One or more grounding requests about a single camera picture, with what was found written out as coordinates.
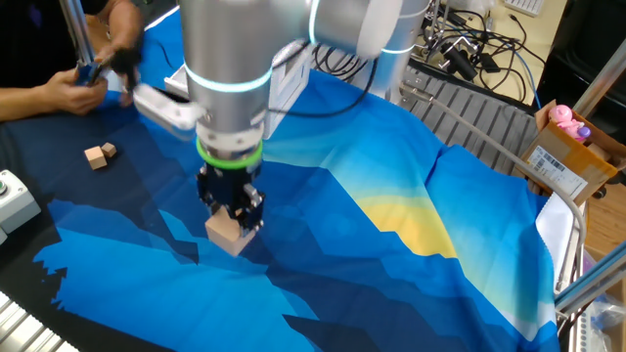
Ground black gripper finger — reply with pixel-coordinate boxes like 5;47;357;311
239;184;266;232
198;193;221;216

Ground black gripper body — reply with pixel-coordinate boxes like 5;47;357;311
197;163;265;206

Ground large wooden cube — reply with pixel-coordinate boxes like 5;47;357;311
203;204;258;258

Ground dark smartphone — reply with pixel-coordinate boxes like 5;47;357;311
73;58;112;89

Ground person's right forearm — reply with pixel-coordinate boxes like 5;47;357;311
0;86;53;123

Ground white drawer cabinet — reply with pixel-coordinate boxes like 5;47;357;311
263;41;317;142

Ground person's left hand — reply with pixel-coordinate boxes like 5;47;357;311
95;44;144;107

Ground person's right hand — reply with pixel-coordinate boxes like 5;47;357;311
43;67;110;116

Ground blue printed tablecloth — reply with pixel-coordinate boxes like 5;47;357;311
0;7;578;352

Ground medium wooden cube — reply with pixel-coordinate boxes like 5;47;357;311
83;145;109;171

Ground grey green-button box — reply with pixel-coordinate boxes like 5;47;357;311
0;169;42;236

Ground person in black shirt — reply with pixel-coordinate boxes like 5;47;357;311
0;0;112;89

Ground labelled open cardboard box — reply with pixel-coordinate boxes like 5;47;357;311
512;100;626;207

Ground pink plastic toy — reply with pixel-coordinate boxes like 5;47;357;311
547;104;587;143

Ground white keyboard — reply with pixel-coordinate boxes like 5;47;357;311
503;0;547;18

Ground blue-edged aluminium beam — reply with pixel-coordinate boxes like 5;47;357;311
554;242;626;317

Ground clear plastic bag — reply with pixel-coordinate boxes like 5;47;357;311
584;297;626;352

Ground green wrist flange ring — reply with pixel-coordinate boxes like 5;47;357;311
195;136;264;171

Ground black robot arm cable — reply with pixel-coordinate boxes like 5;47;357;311
266;43;380;118

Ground grey flexible hose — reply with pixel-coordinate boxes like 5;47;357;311
399;82;588;294

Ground tangled black desk cables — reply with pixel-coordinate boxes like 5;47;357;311
415;0;547;111

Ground thin blue cable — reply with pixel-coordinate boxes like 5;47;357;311
512;48;543;110

